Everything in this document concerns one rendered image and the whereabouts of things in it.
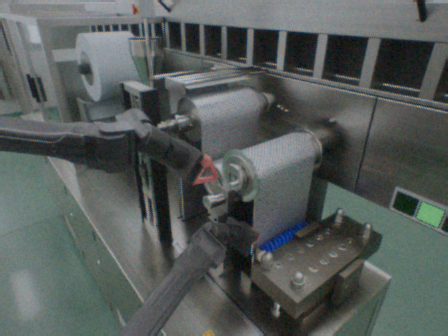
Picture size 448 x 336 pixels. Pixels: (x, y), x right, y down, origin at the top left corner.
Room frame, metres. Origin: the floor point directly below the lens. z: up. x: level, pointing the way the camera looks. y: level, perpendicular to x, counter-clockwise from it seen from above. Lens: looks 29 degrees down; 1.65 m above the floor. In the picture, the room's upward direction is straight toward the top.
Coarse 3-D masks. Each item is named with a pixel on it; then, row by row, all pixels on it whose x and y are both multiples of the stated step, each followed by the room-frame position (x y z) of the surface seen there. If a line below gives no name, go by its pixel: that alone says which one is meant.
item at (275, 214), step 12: (276, 192) 0.72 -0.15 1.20; (288, 192) 0.75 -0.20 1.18; (300, 192) 0.79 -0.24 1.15; (264, 204) 0.69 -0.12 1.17; (276, 204) 0.72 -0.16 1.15; (288, 204) 0.75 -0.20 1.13; (300, 204) 0.79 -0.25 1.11; (264, 216) 0.69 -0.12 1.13; (276, 216) 0.72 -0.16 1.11; (288, 216) 0.76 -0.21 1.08; (300, 216) 0.80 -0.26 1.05; (264, 228) 0.70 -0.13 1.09; (276, 228) 0.73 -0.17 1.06; (288, 228) 0.76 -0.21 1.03; (264, 240) 0.70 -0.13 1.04; (252, 252) 0.67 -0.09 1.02
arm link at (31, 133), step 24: (0, 120) 0.51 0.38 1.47; (24, 120) 0.52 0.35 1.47; (0, 144) 0.48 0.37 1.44; (24, 144) 0.48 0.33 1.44; (48, 144) 0.48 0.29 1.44; (72, 144) 0.48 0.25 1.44; (96, 144) 0.48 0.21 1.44; (120, 144) 0.49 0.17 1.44; (96, 168) 0.48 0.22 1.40; (120, 168) 0.49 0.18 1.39
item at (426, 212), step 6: (426, 204) 0.64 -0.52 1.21; (420, 210) 0.65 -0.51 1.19; (426, 210) 0.64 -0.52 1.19; (432, 210) 0.63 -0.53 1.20; (438, 210) 0.62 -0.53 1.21; (420, 216) 0.64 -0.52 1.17; (426, 216) 0.64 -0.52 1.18; (432, 216) 0.63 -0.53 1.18; (438, 216) 0.62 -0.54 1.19; (426, 222) 0.63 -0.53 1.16; (432, 222) 0.62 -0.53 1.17; (438, 222) 0.61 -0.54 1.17
